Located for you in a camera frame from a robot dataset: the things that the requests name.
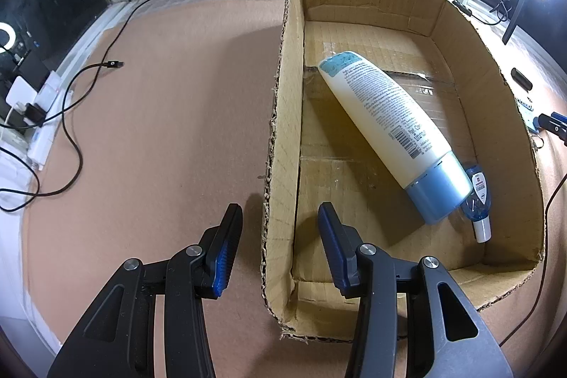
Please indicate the white blue lotion bottle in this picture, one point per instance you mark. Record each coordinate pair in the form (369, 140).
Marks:
(400, 132)

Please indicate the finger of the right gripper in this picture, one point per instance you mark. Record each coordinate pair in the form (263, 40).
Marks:
(553, 125)

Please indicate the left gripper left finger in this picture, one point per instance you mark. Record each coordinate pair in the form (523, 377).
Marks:
(115, 335)

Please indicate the cardboard box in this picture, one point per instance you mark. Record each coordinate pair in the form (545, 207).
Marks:
(317, 155)

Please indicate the white power strip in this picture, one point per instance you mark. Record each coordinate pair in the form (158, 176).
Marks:
(51, 99)

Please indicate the black cylinder case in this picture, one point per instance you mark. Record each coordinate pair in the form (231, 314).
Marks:
(521, 79)

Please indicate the black inline cable remote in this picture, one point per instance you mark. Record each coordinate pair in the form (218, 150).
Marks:
(462, 8)

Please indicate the blue sanitizer bottle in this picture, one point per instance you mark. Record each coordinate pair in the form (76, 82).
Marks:
(478, 204)

